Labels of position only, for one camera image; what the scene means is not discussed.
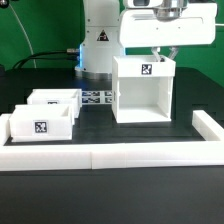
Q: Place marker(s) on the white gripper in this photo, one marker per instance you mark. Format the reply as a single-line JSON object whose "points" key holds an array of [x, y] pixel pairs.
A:
{"points": [[141, 28]]}

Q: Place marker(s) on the white drawer cabinet frame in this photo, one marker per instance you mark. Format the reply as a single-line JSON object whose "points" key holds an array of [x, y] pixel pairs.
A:
{"points": [[142, 88]]}

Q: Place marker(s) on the white front drawer box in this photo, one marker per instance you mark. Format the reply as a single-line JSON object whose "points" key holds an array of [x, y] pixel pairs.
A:
{"points": [[45, 122]]}

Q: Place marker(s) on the white drawer box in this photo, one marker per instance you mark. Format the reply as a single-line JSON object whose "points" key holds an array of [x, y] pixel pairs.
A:
{"points": [[58, 96], [45, 122]]}

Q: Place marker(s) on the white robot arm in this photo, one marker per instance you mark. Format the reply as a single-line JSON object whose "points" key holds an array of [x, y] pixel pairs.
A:
{"points": [[112, 26]]}

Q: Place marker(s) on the white rear drawer box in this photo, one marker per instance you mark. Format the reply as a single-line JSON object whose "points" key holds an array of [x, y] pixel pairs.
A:
{"points": [[58, 96]]}

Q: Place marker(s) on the white fiducial marker sheet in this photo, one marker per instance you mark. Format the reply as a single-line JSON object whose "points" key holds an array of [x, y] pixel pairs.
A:
{"points": [[96, 97]]}

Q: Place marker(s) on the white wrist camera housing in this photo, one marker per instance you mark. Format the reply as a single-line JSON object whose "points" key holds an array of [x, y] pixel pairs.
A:
{"points": [[141, 3]]}

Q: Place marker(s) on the white U-shaped border wall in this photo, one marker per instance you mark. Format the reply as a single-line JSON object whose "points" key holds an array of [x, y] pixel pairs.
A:
{"points": [[207, 152]]}

